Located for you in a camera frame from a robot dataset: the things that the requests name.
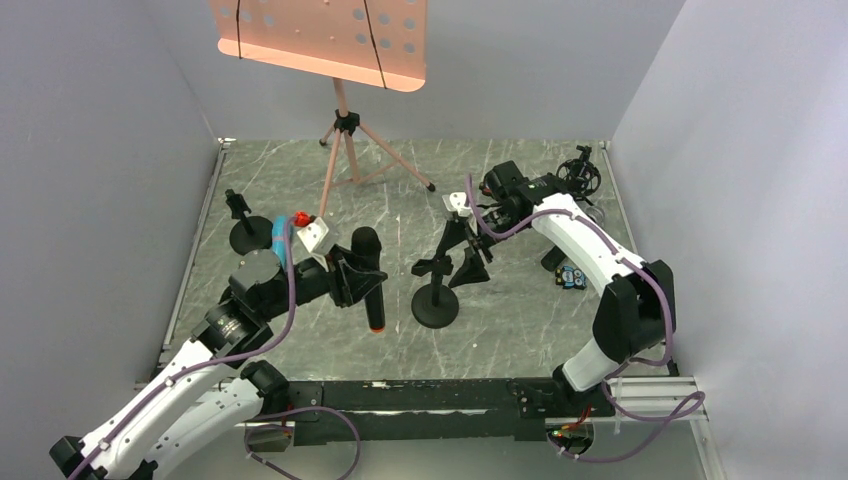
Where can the black round-base mic stand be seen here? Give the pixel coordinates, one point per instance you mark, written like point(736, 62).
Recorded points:
point(434, 305)

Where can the small black mic stand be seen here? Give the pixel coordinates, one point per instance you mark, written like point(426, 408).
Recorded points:
point(250, 232)

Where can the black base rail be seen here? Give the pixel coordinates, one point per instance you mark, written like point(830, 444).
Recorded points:
point(523, 409)

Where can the blue owl block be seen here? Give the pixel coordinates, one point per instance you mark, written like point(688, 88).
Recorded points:
point(569, 277)

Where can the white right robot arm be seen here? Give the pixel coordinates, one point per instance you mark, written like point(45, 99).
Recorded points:
point(636, 310)

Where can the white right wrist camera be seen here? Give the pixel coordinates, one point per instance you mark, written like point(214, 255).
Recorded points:
point(457, 205)

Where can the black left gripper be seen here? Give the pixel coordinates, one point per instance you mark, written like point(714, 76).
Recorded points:
point(341, 278)

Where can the blue microphone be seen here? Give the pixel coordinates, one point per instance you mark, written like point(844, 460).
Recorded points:
point(281, 235)

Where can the pink music stand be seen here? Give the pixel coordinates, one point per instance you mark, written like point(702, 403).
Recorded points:
point(376, 43)

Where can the black shock mount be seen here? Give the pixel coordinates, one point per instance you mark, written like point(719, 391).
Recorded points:
point(581, 176)

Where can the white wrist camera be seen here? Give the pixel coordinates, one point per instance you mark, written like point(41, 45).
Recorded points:
point(318, 237)
point(457, 205)

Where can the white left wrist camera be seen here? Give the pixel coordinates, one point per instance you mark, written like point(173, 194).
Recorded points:
point(318, 237)

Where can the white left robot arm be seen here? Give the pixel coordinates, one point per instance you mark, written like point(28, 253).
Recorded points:
point(218, 379)

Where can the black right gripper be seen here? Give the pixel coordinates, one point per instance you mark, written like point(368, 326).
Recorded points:
point(471, 235)

